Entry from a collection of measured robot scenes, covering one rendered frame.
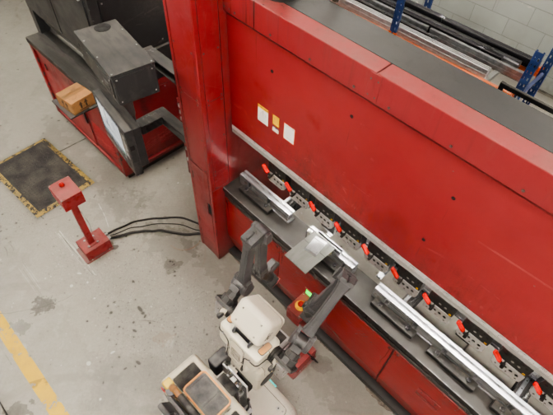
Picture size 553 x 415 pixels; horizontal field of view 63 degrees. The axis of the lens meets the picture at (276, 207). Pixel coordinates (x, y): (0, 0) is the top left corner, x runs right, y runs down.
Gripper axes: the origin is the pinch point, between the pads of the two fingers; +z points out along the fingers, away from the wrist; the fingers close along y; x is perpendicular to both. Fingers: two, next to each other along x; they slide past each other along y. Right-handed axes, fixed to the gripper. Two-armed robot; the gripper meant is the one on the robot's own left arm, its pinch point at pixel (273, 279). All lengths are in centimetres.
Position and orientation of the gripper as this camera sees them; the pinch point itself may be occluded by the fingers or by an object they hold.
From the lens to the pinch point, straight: 268.7
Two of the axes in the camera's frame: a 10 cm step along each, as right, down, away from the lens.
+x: -6.5, 7.6, -0.5
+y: -7.0, -5.7, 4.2
